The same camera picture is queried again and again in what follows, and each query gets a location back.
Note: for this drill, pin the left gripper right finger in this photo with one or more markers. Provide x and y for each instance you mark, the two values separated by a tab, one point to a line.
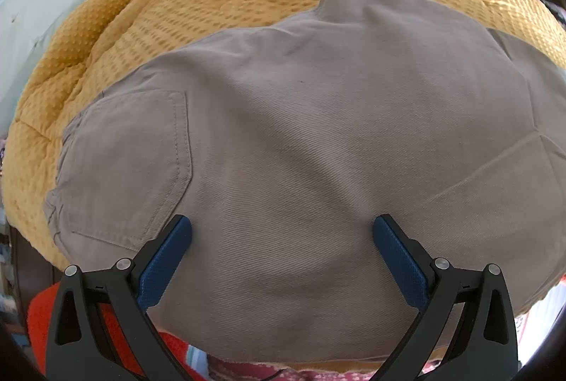
483	346

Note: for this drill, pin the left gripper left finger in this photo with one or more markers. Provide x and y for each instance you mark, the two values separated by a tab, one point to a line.
79	346

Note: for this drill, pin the beige grey pants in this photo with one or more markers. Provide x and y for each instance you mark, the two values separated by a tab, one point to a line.
282	144

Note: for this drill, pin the pink floral rug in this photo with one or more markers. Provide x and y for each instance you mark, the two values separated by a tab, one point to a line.
211	368

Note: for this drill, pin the yellow dotted blanket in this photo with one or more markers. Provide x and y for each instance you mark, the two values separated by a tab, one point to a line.
102	40

